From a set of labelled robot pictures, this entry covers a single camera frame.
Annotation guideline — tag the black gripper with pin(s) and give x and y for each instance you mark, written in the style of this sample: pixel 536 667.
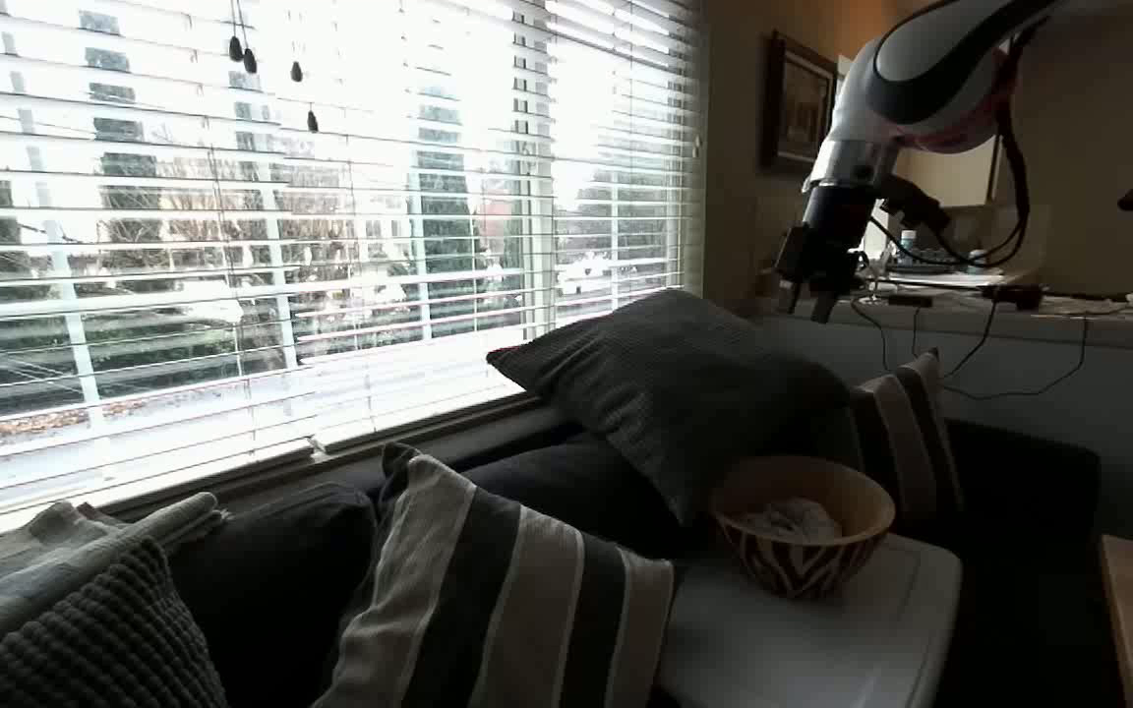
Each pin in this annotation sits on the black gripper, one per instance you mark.
pixel 820 248

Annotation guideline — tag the checkered white towel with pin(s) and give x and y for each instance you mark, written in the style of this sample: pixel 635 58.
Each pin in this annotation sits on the checkered white towel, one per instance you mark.
pixel 794 521

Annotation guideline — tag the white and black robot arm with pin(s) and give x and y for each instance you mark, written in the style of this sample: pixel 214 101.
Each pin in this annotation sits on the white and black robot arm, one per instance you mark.
pixel 938 79

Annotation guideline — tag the zebra patterned wooden bowl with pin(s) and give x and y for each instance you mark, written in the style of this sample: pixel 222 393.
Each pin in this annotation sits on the zebra patterned wooden bowl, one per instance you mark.
pixel 806 569

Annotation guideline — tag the small striped pillow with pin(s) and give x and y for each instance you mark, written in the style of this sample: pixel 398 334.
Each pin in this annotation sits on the small striped pillow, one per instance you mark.
pixel 908 439

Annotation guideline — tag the dark grey pillow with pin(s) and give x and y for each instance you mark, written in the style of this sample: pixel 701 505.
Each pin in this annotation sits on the dark grey pillow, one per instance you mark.
pixel 680 387

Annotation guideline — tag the white tray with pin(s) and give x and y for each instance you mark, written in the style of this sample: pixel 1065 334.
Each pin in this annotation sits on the white tray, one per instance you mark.
pixel 879 642

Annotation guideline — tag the large striped pillow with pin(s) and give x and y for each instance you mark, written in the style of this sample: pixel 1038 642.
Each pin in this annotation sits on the large striped pillow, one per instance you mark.
pixel 488 603

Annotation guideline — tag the white window blinds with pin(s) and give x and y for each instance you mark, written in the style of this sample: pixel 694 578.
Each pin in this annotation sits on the white window blinds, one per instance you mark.
pixel 252 228

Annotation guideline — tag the grey knitted pillow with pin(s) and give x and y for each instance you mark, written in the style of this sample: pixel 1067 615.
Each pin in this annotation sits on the grey knitted pillow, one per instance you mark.
pixel 123 640

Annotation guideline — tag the framed wall picture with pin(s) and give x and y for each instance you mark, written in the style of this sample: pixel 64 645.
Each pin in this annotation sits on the framed wall picture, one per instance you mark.
pixel 797 105

